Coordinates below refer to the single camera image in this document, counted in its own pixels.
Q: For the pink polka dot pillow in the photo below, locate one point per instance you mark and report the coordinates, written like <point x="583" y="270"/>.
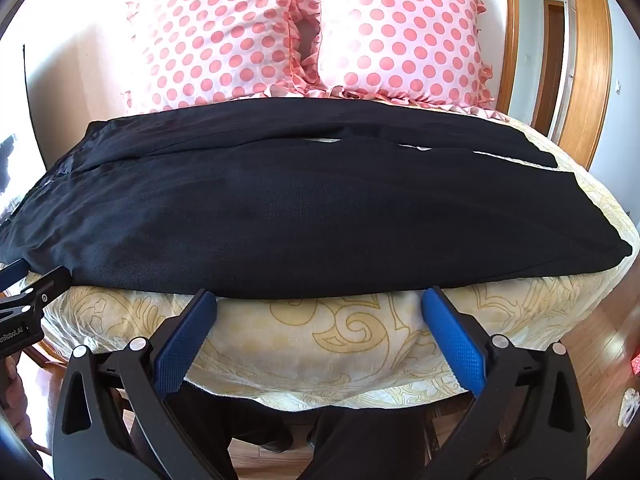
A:
<point x="400" y="30"/>
<point x="215" y="35"/>

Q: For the wooden headboard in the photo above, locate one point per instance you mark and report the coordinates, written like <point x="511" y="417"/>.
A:
<point x="507" y="25"/>

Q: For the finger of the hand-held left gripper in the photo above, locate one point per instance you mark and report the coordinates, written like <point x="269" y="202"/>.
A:
<point x="12" y="272"/>
<point x="42" y="292"/>

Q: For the white slipper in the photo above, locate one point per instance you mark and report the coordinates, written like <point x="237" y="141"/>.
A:
<point x="627" y="410"/>

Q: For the yellow patterned bedspread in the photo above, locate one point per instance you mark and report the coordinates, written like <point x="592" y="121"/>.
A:
<point x="325" y="340"/>

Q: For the person's dark trouser legs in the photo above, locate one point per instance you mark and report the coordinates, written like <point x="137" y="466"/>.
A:
<point x="350" y="440"/>

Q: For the wooden door frame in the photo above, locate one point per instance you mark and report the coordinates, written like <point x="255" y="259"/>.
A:
<point x="585" y="60"/>

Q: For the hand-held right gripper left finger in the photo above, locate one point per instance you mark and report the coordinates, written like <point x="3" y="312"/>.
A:
<point x="184" y="341"/>

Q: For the black pants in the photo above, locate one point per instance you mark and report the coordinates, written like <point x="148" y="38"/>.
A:
<point x="310" y="210"/>

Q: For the brown door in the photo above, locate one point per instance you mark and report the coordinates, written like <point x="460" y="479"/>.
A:
<point x="552" y="70"/>

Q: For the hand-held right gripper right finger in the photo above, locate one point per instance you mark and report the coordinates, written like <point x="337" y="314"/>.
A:
<point x="454" y="336"/>

